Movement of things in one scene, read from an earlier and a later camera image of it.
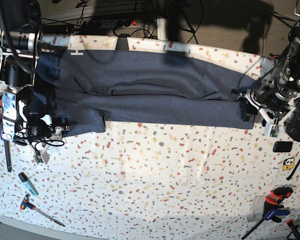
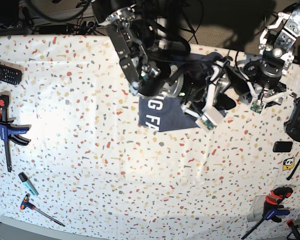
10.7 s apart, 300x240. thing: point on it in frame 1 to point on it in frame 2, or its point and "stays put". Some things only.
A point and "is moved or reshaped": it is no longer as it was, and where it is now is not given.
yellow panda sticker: [288, 163] stays put
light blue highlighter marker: [28, 184] stays put
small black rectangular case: [282, 146] stays put
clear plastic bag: [255, 212] stays put
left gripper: [278, 102] to [267, 71]
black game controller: [298, 124] stays put
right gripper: [37, 127] to [194, 84]
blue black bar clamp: [271, 208] stays put
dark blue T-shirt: [83, 88] is moved or reshaped
